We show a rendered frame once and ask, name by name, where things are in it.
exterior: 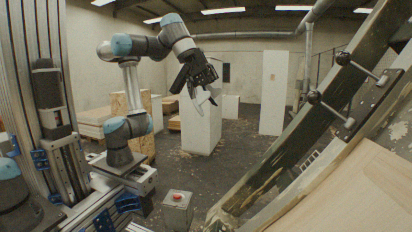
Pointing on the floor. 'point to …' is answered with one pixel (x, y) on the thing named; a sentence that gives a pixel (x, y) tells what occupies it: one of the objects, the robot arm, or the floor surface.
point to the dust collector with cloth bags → (301, 90)
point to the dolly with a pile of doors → (174, 123)
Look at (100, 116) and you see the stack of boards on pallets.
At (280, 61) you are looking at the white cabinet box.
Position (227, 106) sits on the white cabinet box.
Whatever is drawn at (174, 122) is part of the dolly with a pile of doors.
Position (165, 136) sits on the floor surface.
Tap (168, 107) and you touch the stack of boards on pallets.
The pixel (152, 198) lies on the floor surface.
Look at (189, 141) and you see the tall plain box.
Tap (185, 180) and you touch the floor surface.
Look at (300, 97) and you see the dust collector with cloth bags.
